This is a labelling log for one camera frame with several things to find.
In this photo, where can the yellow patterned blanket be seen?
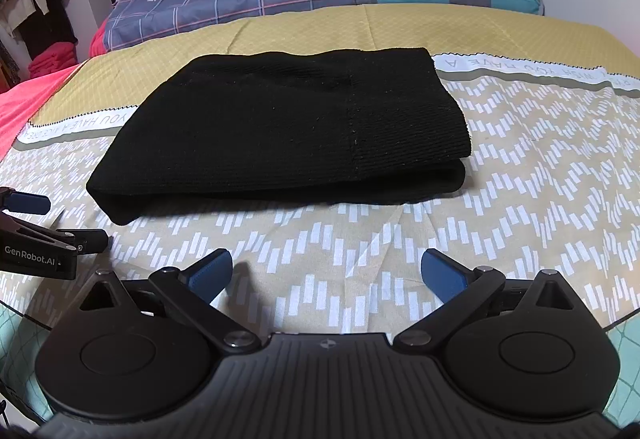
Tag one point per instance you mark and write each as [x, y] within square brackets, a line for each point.
[525, 169]

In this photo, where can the pink-red bed sheet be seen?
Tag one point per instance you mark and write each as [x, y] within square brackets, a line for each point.
[25, 104]

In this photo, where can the black pants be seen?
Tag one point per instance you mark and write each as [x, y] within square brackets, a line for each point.
[280, 129]

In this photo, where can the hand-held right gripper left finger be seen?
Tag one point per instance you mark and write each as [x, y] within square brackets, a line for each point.
[210, 272]

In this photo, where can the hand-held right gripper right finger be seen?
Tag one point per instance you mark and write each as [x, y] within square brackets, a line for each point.
[443, 277]

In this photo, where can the small red folded clothes pile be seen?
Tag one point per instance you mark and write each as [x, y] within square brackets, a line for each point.
[52, 61]

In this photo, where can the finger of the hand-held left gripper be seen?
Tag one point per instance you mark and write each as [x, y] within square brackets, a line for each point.
[27, 202]
[90, 240]

